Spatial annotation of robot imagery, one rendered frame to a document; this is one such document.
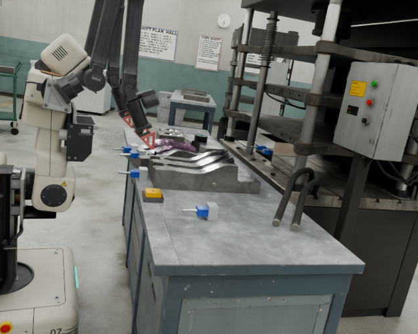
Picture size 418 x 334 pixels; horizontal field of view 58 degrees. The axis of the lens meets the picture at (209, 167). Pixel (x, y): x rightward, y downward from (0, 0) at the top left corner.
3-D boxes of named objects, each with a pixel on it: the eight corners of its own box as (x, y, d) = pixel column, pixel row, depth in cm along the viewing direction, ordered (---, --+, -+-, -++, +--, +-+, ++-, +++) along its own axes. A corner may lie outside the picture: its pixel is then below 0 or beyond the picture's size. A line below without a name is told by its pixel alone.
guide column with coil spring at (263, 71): (238, 199, 275) (272, 10, 241) (236, 196, 280) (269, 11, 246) (245, 199, 276) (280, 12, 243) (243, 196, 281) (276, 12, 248)
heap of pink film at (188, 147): (159, 156, 197) (160, 141, 195) (146, 147, 211) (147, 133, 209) (201, 156, 211) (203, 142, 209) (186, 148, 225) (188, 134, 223)
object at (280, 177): (288, 205, 193) (290, 191, 191) (218, 145, 313) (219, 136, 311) (418, 211, 217) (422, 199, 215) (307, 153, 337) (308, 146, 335)
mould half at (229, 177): (153, 189, 164) (156, 159, 160) (147, 171, 188) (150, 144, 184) (259, 194, 178) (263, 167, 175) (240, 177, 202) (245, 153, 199)
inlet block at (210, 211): (182, 219, 136) (184, 206, 135) (180, 214, 141) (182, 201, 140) (216, 221, 140) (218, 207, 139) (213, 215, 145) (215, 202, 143)
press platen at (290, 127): (296, 179, 188) (304, 145, 184) (222, 128, 308) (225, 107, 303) (427, 188, 212) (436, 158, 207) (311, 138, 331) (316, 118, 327)
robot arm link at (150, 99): (119, 85, 150) (123, 87, 143) (146, 75, 153) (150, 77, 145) (131, 112, 155) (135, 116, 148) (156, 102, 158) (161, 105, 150)
